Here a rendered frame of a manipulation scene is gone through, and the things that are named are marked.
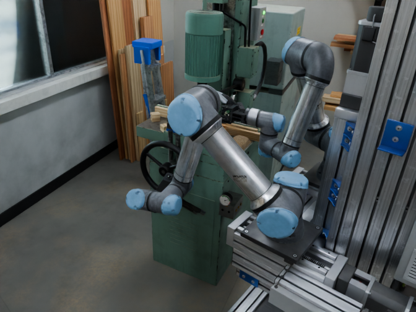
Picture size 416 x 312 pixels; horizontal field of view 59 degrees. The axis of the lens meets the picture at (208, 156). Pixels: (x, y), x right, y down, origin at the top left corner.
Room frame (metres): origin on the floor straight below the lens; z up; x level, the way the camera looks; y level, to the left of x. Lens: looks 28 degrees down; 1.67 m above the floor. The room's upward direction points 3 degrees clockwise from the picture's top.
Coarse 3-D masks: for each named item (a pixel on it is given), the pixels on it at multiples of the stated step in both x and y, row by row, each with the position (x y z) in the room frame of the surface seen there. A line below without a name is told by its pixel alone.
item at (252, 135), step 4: (224, 124) 1.73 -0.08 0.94; (228, 128) 1.70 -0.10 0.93; (232, 128) 1.69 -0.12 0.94; (236, 128) 1.69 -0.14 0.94; (240, 128) 1.69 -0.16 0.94; (228, 132) 1.70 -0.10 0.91; (232, 132) 1.69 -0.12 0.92; (236, 132) 1.68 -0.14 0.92; (240, 132) 1.67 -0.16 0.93; (244, 132) 1.66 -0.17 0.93; (248, 132) 1.65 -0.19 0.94; (252, 132) 1.65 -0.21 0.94; (256, 132) 1.65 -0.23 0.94; (248, 136) 1.65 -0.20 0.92; (252, 136) 1.64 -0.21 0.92; (256, 136) 1.63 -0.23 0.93; (252, 140) 1.64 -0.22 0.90; (256, 140) 1.63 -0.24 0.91
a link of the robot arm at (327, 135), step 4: (328, 128) 1.52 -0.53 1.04; (324, 132) 1.50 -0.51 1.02; (328, 132) 1.49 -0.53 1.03; (320, 136) 1.50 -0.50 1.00; (324, 136) 1.48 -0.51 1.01; (328, 136) 1.47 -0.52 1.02; (320, 140) 1.49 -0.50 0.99; (324, 140) 1.47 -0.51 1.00; (328, 140) 1.46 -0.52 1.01; (320, 144) 1.49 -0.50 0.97; (324, 144) 1.46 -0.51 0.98; (328, 144) 1.45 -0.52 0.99; (320, 148) 1.50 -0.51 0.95; (324, 148) 1.46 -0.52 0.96; (324, 152) 1.47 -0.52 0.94; (324, 156) 1.46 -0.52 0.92
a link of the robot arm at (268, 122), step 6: (258, 114) 1.43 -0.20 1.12; (264, 114) 1.43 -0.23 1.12; (270, 114) 1.42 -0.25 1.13; (276, 114) 1.42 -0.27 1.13; (258, 120) 1.42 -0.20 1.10; (264, 120) 1.41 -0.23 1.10; (270, 120) 1.40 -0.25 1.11; (276, 120) 1.39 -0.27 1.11; (282, 120) 1.39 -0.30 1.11; (258, 126) 1.42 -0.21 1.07; (264, 126) 1.41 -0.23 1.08; (270, 126) 1.39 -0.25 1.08; (276, 126) 1.38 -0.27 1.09; (282, 126) 1.40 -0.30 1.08; (264, 132) 1.40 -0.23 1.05; (270, 132) 1.40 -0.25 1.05; (276, 132) 1.40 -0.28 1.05
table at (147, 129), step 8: (160, 120) 1.84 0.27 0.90; (136, 128) 1.76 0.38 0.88; (144, 128) 1.73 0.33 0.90; (152, 128) 1.73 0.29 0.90; (144, 136) 1.73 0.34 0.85; (152, 136) 1.71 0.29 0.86; (160, 136) 1.69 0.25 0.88; (232, 136) 1.68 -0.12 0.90; (256, 144) 1.68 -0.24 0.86; (160, 152) 1.58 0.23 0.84; (208, 152) 1.57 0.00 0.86; (248, 152) 1.56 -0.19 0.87
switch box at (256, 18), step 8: (256, 8) 1.96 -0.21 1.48; (264, 8) 2.01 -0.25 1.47; (248, 16) 1.97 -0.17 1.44; (256, 16) 1.96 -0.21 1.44; (264, 16) 2.02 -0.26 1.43; (248, 24) 1.97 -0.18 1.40; (256, 24) 1.95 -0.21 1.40; (264, 24) 2.03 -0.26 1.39; (256, 32) 1.95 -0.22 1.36; (256, 40) 1.95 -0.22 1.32
